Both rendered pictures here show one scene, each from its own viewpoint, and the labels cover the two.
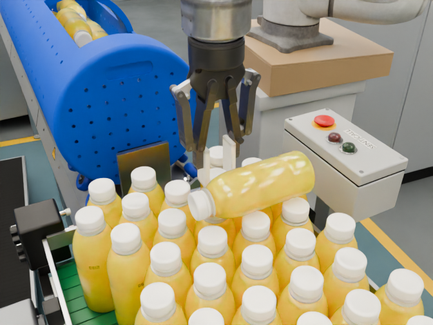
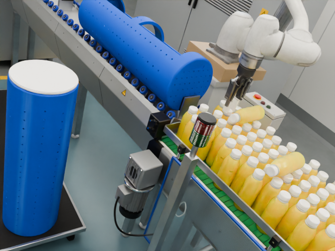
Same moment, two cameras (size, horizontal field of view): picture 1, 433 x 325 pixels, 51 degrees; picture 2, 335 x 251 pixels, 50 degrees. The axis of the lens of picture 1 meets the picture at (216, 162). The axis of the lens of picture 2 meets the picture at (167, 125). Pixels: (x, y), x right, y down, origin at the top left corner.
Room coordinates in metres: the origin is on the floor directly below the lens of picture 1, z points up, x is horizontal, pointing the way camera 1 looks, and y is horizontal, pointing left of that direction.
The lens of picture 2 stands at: (-0.68, 0.74, 1.81)
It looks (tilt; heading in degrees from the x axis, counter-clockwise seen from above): 32 degrees down; 339
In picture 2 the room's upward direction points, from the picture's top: 19 degrees clockwise
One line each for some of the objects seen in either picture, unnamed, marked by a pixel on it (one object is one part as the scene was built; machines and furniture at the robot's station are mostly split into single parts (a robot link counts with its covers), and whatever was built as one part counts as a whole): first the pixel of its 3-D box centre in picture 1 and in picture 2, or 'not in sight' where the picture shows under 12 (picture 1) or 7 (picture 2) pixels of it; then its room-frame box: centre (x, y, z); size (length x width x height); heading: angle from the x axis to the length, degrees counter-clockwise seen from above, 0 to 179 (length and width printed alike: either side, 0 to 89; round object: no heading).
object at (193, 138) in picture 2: not in sight; (200, 136); (0.20, 0.28, 1.18); 0.06 x 0.06 x 0.05
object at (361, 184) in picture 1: (337, 160); (260, 111); (0.66, -0.21, 1.05); 0.20 x 0.10 x 0.10; 28
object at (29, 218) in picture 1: (46, 236); (158, 125); (0.57, 0.30, 0.95); 0.10 x 0.07 x 0.10; 118
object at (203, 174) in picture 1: (203, 165); (227, 106); (0.57, 0.02, 1.10); 0.03 x 0.01 x 0.07; 28
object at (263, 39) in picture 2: not in sight; (264, 35); (0.57, -0.01, 1.44); 0.13 x 0.11 x 0.16; 67
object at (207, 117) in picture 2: not in sight; (199, 137); (0.20, 0.28, 1.18); 0.06 x 0.06 x 0.16
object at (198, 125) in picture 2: not in sight; (204, 124); (0.20, 0.28, 1.23); 0.06 x 0.06 x 0.04
